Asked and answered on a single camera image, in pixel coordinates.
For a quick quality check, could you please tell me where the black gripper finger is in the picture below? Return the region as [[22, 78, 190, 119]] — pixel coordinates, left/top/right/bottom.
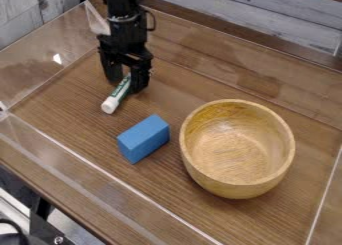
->
[[99, 50, 124, 83], [130, 61, 152, 94]]

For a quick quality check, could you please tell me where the black cable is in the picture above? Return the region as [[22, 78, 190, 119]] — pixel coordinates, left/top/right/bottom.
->
[[0, 218, 29, 245]]

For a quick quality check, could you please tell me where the black metal table frame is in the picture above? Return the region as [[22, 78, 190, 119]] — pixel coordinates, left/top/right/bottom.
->
[[0, 166, 75, 245]]

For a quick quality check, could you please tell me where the green and white marker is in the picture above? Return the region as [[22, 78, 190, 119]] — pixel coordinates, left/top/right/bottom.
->
[[102, 75, 132, 114]]

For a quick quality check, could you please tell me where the blue foam block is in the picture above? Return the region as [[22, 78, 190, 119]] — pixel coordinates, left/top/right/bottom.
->
[[118, 114, 172, 164]]

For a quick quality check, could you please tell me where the clear acrylic tray wall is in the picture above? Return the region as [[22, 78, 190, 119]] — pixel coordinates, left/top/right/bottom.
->
[[0, 0, 342, 245]]

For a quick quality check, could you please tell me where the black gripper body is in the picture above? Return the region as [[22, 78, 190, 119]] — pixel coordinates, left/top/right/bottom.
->
[[98, 12, 156, 64]]

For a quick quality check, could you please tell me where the brown wooden bowl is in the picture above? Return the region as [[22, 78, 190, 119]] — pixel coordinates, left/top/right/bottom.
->
[[180, 99, 297, 199]]

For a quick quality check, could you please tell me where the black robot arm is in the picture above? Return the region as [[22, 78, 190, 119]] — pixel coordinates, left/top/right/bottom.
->
[[97, 0, 157, 93]]

